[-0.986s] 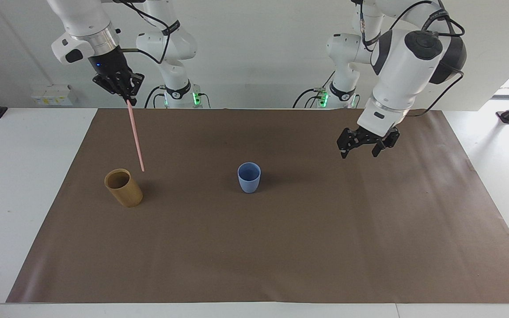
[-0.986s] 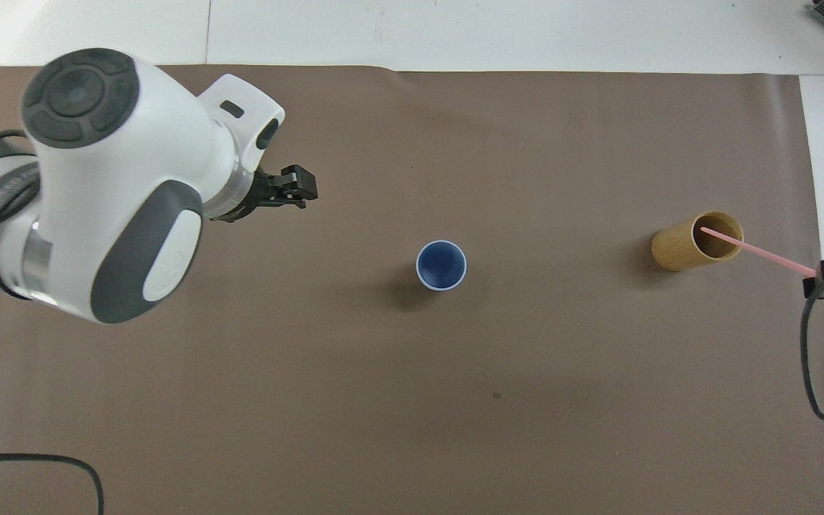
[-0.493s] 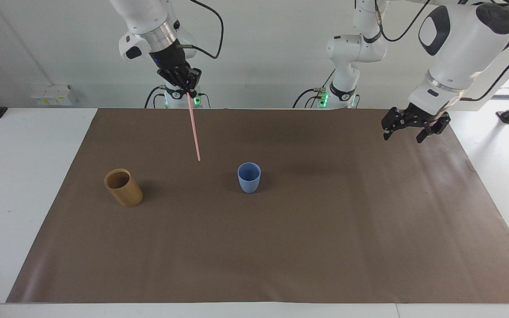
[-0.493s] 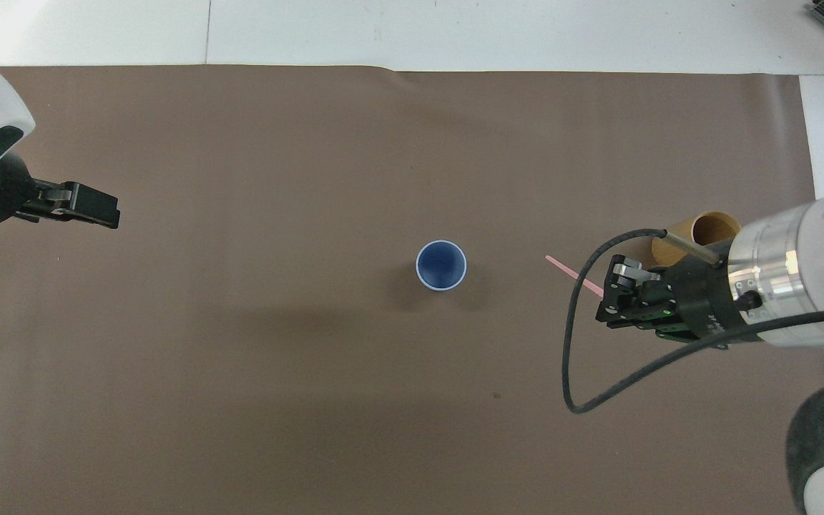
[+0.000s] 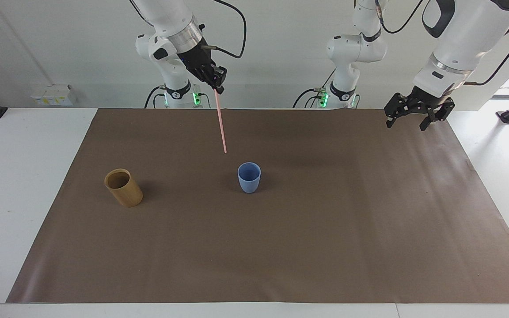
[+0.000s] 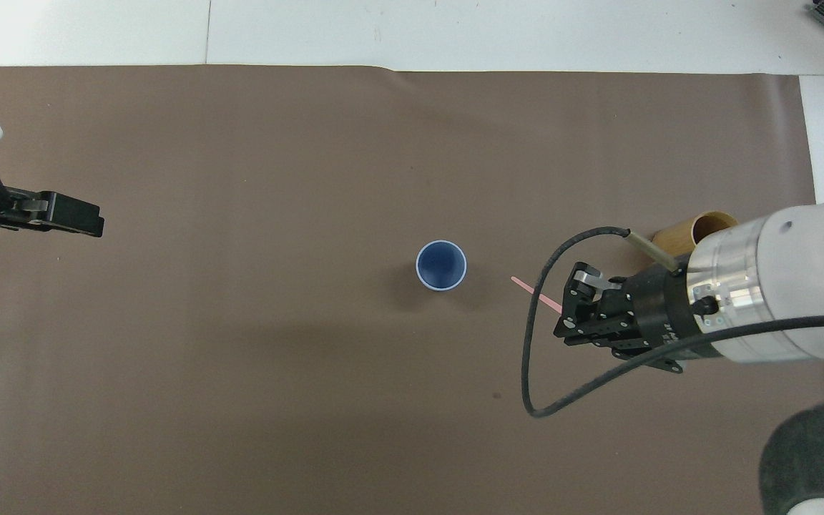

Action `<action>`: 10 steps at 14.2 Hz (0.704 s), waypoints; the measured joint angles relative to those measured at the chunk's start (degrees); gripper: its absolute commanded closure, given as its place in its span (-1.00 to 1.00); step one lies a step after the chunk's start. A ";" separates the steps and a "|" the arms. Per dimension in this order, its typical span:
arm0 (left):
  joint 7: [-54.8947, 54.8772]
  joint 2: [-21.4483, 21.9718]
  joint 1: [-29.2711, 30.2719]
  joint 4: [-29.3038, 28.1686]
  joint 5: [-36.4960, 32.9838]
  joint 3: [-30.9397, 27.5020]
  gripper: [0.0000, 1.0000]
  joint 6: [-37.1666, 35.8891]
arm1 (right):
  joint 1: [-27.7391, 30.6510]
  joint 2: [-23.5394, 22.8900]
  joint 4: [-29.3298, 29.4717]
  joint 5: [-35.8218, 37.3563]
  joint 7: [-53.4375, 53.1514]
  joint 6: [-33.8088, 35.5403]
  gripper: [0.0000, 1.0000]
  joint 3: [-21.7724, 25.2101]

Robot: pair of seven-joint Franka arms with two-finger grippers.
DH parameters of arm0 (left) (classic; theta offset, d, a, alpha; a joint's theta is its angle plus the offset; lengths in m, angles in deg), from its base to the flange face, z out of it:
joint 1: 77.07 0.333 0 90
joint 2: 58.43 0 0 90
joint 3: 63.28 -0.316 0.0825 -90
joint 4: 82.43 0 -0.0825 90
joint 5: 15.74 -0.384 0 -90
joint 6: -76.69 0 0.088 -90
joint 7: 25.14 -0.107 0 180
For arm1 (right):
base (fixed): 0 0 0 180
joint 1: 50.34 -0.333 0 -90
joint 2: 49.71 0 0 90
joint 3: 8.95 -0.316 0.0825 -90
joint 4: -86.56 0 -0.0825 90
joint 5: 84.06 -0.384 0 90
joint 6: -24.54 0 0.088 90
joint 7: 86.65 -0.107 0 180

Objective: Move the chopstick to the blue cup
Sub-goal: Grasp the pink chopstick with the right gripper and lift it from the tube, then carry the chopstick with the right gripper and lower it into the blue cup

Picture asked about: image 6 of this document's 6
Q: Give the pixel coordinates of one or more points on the brown cardboard tube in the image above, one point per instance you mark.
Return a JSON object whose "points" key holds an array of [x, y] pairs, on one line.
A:
{"points": [[684, 234]]}

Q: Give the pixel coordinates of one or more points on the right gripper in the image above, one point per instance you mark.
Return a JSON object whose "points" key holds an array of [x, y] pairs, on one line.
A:
{"points": [[662, 315]]}

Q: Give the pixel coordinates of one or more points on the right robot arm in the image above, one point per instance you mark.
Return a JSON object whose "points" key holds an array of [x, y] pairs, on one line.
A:
{"points": [[805, 286]]}

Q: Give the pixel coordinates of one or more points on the blue cup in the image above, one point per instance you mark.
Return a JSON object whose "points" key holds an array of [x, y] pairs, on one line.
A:
{"points": [[441, 265]]}

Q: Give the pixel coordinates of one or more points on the pink chopstick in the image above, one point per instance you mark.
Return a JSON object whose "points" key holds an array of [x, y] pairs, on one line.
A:
{"points": [[531, 288]]}

